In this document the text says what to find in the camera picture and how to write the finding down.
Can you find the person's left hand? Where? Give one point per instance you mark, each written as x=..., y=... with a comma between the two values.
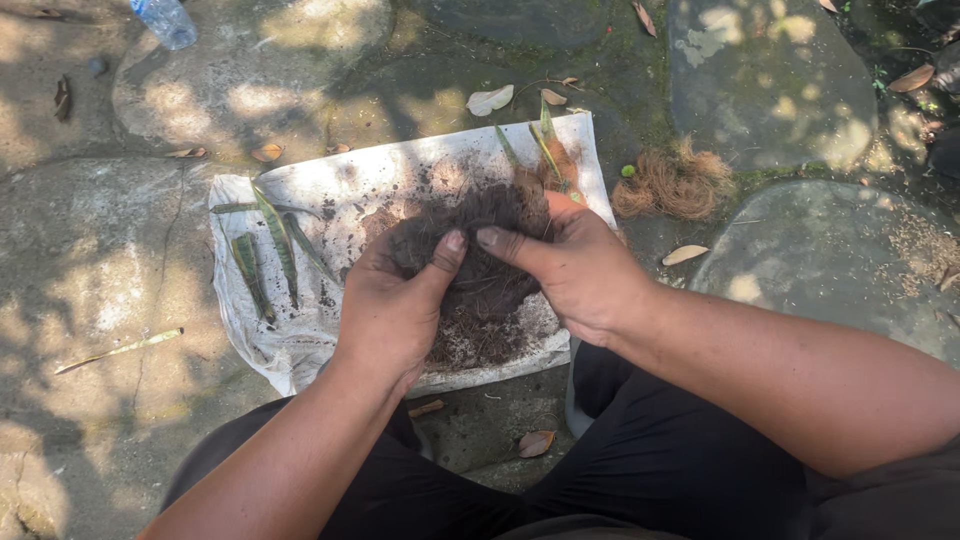
x=379, y=322

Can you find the person's right hand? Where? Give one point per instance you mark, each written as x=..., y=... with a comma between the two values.
x=589, y=277

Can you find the dark coconut fibre clump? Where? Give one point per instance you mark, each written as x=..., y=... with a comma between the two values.
x=487, y=217

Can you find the white woven sack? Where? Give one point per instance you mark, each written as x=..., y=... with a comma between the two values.
x=315, y=337

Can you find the pale oval dry leaf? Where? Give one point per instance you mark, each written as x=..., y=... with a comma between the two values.
x=684, y=255

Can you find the small brown leaf scrap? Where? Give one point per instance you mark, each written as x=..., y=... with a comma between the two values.
x=426, y=409

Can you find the narrow green snake plant leaf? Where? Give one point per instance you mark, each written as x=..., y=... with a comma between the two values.
x=307, y=244

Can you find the loose fibre soil pile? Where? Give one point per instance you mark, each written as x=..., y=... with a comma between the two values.
x=487, y=337

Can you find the small green ball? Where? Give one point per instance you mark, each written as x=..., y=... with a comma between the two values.
x=628, y=171

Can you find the fibre-wrapped snake plant cutting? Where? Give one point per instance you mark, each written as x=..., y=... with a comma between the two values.
x=559, y=161

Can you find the brown coconut fibre pile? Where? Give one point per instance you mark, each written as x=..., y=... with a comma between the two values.
x=671, y=184

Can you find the long striped snake plant leaf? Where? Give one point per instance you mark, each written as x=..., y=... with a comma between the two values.
x=279, y=236

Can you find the wide striped snake plant leaf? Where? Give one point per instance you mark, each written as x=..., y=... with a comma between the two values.
x=249, y=274

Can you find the small green snake plant shoot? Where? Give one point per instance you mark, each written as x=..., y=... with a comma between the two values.
x=508, y=146

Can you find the curled brown dry leaf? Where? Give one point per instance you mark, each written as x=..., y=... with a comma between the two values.
x=536, y=443

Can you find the small tan dry leaf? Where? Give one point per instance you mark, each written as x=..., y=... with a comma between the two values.
x=553, y=97

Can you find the thin short snake plant leaf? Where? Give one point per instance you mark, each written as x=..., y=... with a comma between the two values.
x=232, y=208

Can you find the person's black trousers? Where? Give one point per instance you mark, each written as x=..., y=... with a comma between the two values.
x=660, y=457

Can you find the pale whitish dry leaf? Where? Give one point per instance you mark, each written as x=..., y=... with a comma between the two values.
x=489, y=100

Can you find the orange dry leaf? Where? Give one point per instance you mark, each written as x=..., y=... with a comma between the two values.
x=266, y=152

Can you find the yellow-green leaf strip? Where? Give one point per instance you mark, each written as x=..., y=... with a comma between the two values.
x=120, y=349

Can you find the narrow reddish dry leaf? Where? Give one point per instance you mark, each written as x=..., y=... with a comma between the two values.
x=644, y=19

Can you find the clear plastic water bottle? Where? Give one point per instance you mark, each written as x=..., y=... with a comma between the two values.
x=166, y=21

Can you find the black plastic pot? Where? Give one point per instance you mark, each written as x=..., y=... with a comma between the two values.
x=946, y=154

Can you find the large tan dry leaf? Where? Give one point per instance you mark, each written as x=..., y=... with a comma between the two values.
x=911, y=79

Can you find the dark brown dry leaf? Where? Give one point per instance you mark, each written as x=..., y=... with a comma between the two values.
x=62, y=97

